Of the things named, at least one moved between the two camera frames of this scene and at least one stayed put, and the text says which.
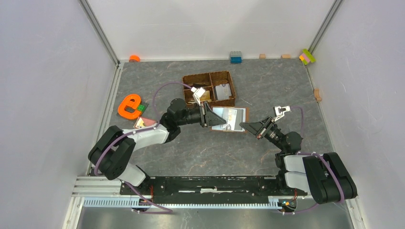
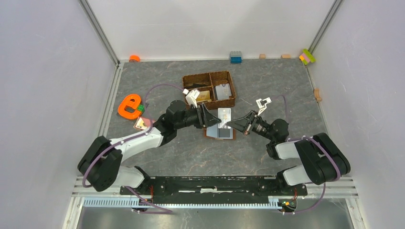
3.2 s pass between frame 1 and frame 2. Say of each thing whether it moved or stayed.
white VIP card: moved
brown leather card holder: moved
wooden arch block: stayed
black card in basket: stayed
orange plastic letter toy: stayed
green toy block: stayed
